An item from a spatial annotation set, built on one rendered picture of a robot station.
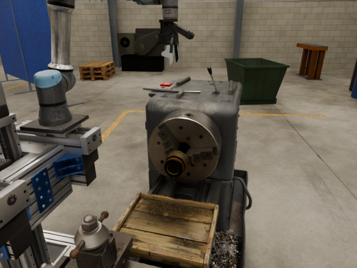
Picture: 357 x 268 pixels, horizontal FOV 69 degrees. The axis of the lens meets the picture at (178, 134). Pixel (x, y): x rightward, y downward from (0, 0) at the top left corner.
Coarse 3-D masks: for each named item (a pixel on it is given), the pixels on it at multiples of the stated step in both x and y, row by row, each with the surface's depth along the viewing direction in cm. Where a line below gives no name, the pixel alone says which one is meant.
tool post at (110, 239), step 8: (112, 232) 66; (112, 240) 63; (96, 248) 60; (104, 248) 61; (112, 248) 64; (80, 256) 61; (88, 256) 60; (96, 256) 59; (104, 256) 60; (112, 256) 64; (80, 264) 62; (88, 264) 61; (96, 264) 60; (104, 264) 60; (112, 264) 65
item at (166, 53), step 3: (168, 45) 125; (168, 48) 125; (174, 48) 126; (165, 51) 125; (168, 51) 124; (162, 54) 125; (165, 54) 125; (168, 54) 124; (171, 54) 123; (168, 57) 124; (171, 57) 124; (171, 60) 124; (171, 63) 125
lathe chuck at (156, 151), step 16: (176, 112) 115; (192, 112) 113; (176, 128) 109; (192, 128) 107; (208, 128) 107; (160, 144) 114; (192, 144) 110; (208, 144) 108; (160, 160) 117; (208, 160) 111; (192, 176) 116
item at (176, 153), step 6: (174, 150) 104; (168, 156) 102; (174, 156) 101; (180, 156) 101; (186, 156) 103; (168, 162) 99; (174, 162) 98; (180, 162) 99; (186, 162) 103; (168, 168) 103; (174, 168) 105; (180, 168) 99; (168, 174) 101; (174, 174) 100; (180, 174) 100
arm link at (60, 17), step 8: (48, 0) 115; (64, 0) 114; (72, 0) 118; (56, 8) 115; (64, 8) 116; (72, 8) 119; (56, 16) 117; (64, 16) 118; (56, 24) 119; (64, 24) 120; (56, 32) 120; (64, 32) 121; (56, 40) 121; (64, 40) 122; (56, 48) 123; (64, 48) 124; (56, 56) 124; (64, 56) 125; (48, 64) 127; (56, 64) 125; (64, 64) 127; (64, 72) 127; (72, 72) 131; (72, 80) 133
